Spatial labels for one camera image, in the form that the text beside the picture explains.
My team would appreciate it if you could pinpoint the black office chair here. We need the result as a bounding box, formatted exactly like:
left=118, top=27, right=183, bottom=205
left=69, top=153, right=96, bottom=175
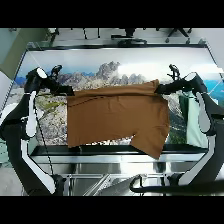
left=164, top=28, right=193, bottom=44
left=110, top=28, right=148, bottom=46

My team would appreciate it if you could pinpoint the silver frame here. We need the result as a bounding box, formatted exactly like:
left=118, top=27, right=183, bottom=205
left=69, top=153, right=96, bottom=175
left=29, top=151, right=214, bottom=197

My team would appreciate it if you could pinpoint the pale green garment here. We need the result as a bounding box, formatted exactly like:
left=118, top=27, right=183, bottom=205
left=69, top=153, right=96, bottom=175
left=184, top=93, right=210, bottom=149

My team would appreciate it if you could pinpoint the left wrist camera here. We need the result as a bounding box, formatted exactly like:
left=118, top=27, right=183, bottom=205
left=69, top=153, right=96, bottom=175
left=49, top=64, right=64, bottom=82

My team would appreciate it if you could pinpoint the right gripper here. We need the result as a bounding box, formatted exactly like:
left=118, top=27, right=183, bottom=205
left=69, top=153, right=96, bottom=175
left=154, top=83, right=175, bottom=95

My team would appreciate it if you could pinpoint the black cable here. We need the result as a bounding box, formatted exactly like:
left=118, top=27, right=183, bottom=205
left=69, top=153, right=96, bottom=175
left=34, top=113, right=55, bottom=176
left=128, top=174, right=224, bottom=195

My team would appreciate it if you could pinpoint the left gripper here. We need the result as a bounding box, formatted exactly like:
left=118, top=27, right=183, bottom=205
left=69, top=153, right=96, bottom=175
left=53, top=84, right=76, bottom=97

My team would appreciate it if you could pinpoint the brown T-shirt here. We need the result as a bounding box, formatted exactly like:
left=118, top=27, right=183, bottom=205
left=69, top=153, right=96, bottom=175
left=65, top=79, right=171, bottom=160

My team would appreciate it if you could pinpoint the dark green garment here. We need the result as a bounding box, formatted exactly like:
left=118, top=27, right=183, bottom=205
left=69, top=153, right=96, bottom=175
left=178, top=94, right=191, bottom=125

